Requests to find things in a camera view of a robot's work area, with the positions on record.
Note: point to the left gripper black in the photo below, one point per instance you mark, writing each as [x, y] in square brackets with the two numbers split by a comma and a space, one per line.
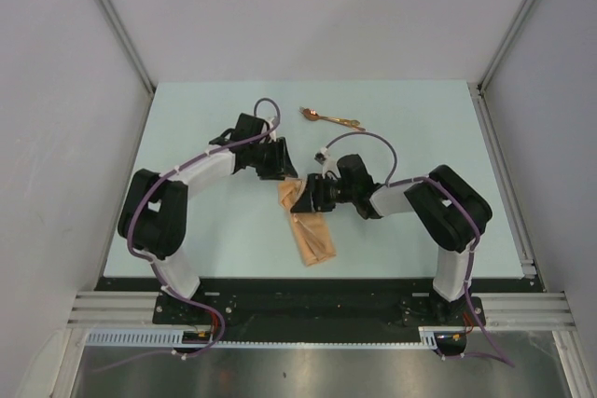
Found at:
[281, 166]

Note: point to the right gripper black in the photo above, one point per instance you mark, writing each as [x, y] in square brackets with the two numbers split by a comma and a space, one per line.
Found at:
[314, 199]

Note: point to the peach satin napkin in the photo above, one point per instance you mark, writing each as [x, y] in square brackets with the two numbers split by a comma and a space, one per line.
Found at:
[310, 230]

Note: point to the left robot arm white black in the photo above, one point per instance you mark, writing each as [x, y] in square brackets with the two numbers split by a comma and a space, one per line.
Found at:
[153, 220]

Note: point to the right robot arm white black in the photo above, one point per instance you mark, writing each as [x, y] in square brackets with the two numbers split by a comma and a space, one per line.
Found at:
[453, 213]

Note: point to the copper spoon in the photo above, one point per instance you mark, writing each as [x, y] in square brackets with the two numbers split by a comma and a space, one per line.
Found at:
[322, 115]

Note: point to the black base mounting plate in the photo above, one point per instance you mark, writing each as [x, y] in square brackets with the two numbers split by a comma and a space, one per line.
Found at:
[276, 310]

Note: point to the aluminium frame rail right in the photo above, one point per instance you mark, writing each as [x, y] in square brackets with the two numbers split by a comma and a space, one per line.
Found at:
[512, 207]

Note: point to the aluminium cross rail front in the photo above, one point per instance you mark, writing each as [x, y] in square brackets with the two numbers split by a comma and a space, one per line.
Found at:
[515, 312]

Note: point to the aluminium frame post left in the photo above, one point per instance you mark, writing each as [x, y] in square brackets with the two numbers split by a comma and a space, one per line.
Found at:
[125, 42]

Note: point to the aluminium frame post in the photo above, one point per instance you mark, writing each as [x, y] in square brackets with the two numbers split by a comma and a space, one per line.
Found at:
[125, 42]
[514, 29]

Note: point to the aluminium frame post right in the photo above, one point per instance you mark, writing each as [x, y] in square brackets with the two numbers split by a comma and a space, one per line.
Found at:
[514, 29]

